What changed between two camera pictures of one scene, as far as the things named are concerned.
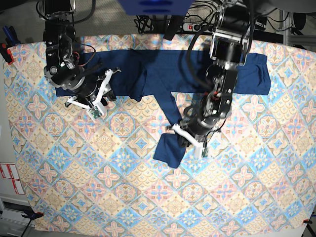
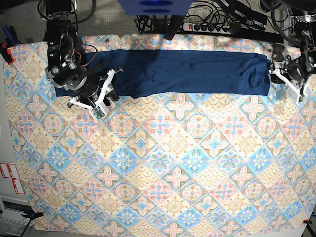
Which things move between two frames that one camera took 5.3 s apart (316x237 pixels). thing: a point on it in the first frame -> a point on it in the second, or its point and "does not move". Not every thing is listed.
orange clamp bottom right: x=307 y=221 does not move
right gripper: x=197 y=128 -> x=296 y=71
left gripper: x=95 y=89 does not move
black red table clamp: x=6 y=53 does not move
